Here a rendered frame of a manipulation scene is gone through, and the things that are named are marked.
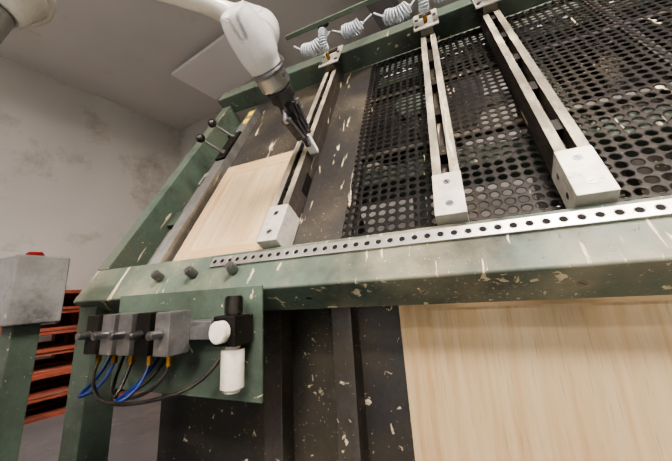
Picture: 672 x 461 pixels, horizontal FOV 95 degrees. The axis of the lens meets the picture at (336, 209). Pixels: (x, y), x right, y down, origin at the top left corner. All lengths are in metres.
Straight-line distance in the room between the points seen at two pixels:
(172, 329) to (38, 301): 0.48
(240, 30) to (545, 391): 1.05
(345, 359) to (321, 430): 0.23
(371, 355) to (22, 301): 0.92
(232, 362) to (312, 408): 0.37
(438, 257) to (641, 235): 0.30
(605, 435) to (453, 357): 0.29
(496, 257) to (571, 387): 0.36
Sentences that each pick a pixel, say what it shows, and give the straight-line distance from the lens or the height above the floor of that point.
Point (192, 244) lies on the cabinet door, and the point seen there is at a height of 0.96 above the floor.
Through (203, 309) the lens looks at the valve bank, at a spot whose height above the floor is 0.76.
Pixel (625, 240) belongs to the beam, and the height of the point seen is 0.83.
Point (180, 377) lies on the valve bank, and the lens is 0.92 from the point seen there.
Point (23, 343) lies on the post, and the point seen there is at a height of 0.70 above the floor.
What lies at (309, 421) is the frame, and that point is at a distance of 1.05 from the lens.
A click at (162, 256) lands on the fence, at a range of 1.14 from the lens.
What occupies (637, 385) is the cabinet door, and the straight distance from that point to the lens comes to 0.90.
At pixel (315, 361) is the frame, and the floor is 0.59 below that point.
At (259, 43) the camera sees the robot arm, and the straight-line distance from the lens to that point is 0.88.
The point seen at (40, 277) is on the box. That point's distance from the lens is 1.17.
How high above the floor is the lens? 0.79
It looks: 15 degrees up
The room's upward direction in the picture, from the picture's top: 4 degrees counter-clockwise
